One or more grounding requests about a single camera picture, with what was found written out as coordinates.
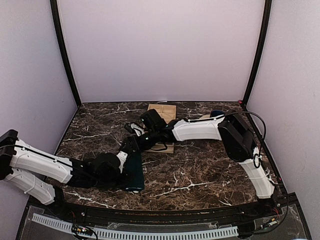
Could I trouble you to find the black right frame post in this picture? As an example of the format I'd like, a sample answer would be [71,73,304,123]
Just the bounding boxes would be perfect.
[242,0,273,108]

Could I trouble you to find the white slotted cable duct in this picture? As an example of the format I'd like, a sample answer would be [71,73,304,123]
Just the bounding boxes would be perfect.
[31,213,239,240]

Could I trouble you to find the blue enamel mug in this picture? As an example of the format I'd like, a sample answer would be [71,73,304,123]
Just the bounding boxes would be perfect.
[210,110,225,117]

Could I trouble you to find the wooden compartment tray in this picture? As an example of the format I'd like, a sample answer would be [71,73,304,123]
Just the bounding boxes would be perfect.
[147,104,177,154]

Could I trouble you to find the black frame post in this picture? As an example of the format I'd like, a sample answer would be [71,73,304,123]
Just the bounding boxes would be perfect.
[49,0,82,108]
[242,0,273,108]

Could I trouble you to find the beige ceramic plate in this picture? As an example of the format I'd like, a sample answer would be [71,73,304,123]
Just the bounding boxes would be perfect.
[199,114,211,121]

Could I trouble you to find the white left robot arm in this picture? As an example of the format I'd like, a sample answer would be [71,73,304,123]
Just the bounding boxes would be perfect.
[0,129,141,218]

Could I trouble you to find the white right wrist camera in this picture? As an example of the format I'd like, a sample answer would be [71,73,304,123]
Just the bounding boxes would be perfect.
[124,122,145,137]

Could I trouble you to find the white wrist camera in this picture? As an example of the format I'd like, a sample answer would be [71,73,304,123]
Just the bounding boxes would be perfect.
[124,122,145,137]
[116,151,130,174]

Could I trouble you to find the black left frame post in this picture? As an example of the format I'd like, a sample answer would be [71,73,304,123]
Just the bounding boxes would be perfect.
[49,0,82,108]

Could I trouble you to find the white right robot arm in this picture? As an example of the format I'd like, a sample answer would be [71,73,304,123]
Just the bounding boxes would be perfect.
[130,109,275,217]

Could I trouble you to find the dark green sock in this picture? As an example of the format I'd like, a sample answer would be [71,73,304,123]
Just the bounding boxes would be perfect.
[123,152,145,193]

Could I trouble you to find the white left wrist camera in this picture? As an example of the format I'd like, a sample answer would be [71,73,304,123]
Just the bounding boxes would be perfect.
[116,151,130,174]

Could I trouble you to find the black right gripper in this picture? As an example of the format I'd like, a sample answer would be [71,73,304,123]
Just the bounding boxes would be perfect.
[119,127,160,154]

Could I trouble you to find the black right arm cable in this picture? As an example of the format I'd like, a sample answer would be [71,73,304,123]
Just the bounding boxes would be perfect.
[219,111,291,226]

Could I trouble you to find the black front table rail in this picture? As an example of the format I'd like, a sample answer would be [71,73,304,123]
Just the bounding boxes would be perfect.
[44,200,286,225]

